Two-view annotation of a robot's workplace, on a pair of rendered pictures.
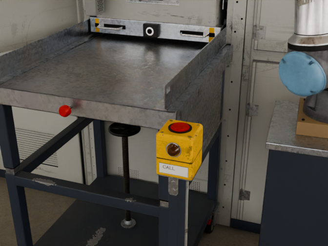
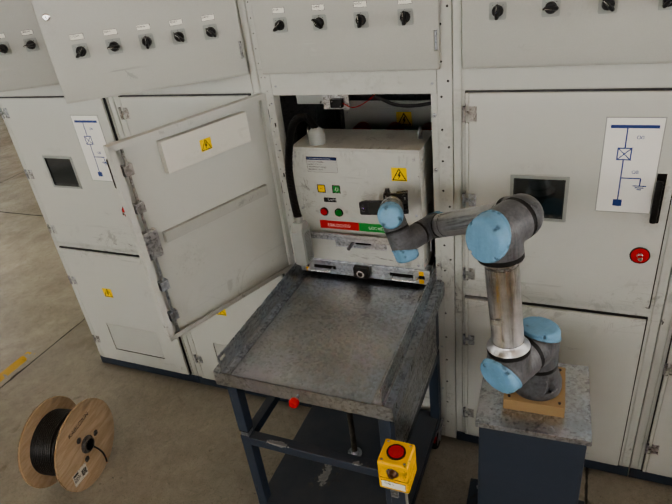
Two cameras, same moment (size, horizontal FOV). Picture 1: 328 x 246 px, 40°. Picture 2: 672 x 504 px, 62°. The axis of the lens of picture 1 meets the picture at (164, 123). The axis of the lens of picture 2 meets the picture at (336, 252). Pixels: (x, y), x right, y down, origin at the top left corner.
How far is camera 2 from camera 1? 77 cm
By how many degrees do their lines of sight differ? 7
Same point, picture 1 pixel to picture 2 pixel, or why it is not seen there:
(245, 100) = (461, 329)
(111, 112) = (334, 403)
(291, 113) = not seen: hidden behind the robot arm
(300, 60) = (497, 369)
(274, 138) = (483, 415)
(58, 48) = (274, 303)
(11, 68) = (238, 347)
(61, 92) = (288, 382)
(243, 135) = (461, 360)
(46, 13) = (257, 260)
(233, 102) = (448, 331)
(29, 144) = not seen: hidden behind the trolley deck
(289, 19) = not seen: hidden behind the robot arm
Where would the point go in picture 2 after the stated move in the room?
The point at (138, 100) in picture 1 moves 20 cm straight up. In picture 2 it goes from (358, 390) to (351, 339)
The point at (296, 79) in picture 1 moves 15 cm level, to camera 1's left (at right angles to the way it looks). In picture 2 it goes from (495, 381) to (440, 384)
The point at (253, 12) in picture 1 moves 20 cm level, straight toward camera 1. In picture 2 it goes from (461, 255) to (459, 285)
